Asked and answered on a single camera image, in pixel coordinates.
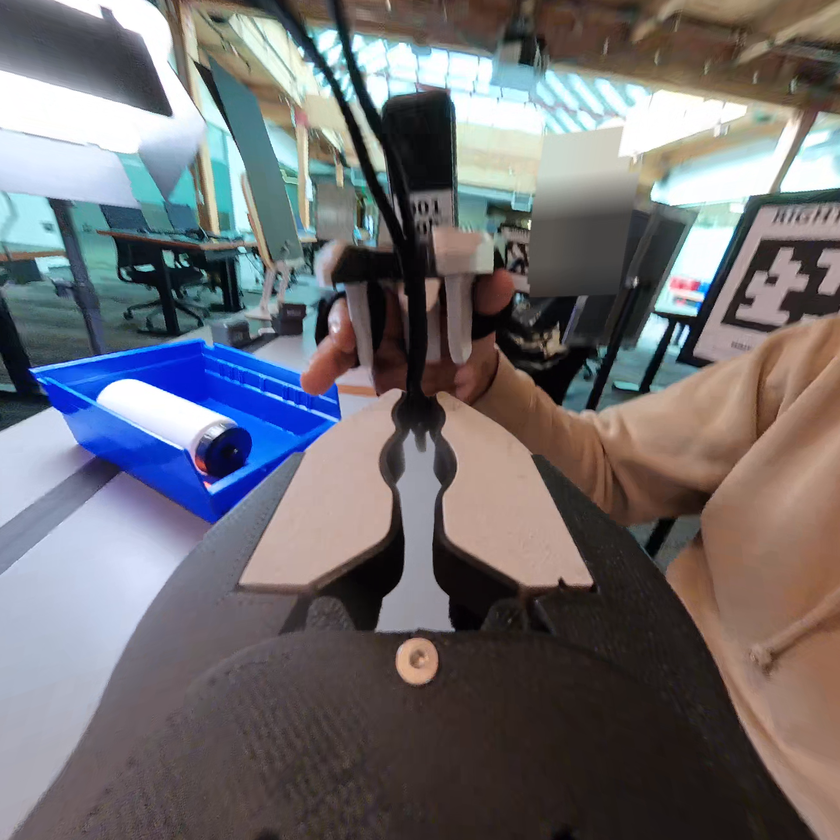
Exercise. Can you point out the blue plastic bin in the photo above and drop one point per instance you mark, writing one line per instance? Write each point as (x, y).
(275, 407)

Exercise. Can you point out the white cylindrical bottle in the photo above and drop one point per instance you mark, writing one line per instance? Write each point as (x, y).
(164, 413)

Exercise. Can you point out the person's right hand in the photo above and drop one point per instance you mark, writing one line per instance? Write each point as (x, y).
(394, 354)

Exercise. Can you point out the printed marker board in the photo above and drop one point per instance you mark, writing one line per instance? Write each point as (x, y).
(515, 253)
(774, 282)

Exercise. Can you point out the black pole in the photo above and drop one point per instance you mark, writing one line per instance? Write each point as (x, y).
(75, 275)

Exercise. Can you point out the person's right forearm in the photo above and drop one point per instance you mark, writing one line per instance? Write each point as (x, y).
(656, 426)

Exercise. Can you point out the studio light panel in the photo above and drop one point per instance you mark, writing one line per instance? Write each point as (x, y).
(79, 144)

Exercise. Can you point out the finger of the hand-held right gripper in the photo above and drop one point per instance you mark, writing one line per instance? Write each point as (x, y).
(359, 321)
(463, 253)

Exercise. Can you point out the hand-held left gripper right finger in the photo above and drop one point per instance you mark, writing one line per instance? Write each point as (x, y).
(505, 512)

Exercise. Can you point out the black box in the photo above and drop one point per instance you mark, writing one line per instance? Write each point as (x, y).
(289, 319)

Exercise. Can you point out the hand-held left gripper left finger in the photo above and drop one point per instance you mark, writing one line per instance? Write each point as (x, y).
(328, 512)

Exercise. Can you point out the grey framed monitor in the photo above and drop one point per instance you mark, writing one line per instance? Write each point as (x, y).
(663, 262)

